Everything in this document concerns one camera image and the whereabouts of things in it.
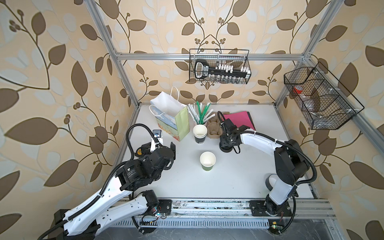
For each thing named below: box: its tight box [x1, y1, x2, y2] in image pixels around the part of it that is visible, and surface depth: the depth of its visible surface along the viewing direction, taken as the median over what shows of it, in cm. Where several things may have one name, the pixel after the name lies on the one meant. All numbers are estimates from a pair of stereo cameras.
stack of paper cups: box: [193, 124, 208, 144], surface depth 96 cm
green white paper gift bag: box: [149, 86, 190, 142], surface depth 92 cm
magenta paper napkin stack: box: [223, 111, 256, 131], surface depth 107 cm
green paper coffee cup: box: [199, 151, 217, 172], surface depth 84 cm
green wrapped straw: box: [195, 100, 211, 124], surface depth 98 cm
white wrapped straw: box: [187, 103, 200, 125], surface depth 96 cm
